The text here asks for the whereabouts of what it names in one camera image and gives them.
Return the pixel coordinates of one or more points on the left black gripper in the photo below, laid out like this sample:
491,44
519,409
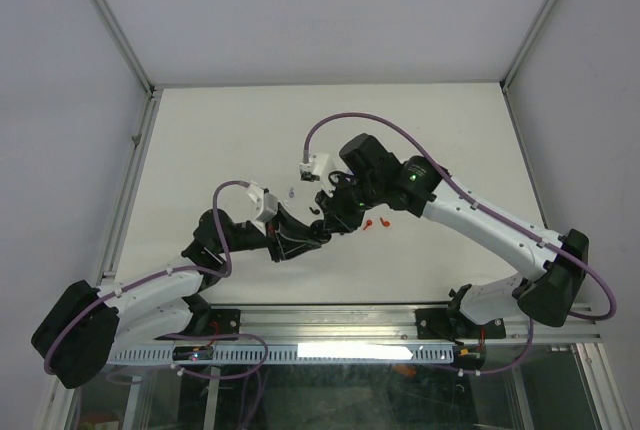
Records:
287,237

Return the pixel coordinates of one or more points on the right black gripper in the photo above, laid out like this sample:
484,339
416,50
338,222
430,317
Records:
334,214

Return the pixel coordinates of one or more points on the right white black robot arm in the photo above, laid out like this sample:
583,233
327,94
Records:
548,273

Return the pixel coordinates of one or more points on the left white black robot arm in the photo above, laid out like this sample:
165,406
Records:
89,325

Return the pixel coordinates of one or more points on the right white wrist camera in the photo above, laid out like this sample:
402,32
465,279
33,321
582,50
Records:
316,168

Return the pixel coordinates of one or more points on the aluminium mounting rail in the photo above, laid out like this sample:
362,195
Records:
384,324

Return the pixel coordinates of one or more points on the grey slotted cable duct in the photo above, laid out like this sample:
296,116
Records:
302,353

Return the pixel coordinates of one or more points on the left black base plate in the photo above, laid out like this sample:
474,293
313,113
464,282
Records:
218,322

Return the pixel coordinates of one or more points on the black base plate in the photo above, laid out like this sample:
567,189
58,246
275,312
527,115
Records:
434,323
218,322

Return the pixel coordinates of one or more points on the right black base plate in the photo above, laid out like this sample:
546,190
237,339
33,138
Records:
434,323

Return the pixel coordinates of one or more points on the left aluminium frame post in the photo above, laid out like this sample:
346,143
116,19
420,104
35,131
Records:
123,45

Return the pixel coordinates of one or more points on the aluminium frame post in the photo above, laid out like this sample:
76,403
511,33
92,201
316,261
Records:
123,45
532,34

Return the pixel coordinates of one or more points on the right aluminium frame post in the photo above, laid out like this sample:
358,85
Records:
532,34

